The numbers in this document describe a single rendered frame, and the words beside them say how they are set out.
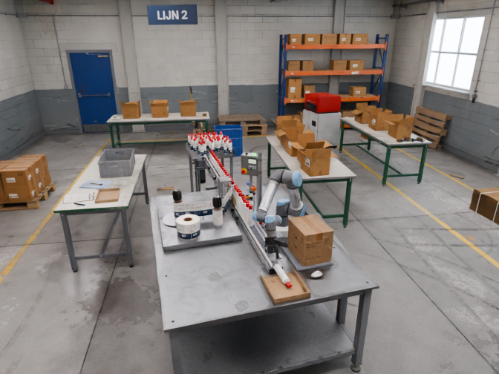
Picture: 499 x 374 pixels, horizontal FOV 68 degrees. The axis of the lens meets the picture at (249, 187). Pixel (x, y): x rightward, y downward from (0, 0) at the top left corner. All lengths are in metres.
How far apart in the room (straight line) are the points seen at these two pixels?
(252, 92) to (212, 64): 1.33
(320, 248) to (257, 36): 8.50
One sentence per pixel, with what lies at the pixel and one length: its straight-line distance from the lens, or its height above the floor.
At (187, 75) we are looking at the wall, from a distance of 10.70.
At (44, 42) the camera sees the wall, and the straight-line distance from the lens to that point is 11.25.
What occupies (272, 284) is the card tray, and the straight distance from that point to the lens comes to 2.75.
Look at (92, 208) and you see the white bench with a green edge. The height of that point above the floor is 0.79.
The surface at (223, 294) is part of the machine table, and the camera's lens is 2.67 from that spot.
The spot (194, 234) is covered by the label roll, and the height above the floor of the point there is 0.93.
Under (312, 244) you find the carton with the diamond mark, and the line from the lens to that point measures 2.85.
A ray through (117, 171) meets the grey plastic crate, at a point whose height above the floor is 0.89.
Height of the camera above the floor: 2.48
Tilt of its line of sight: 22 degrees down
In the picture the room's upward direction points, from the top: straight up
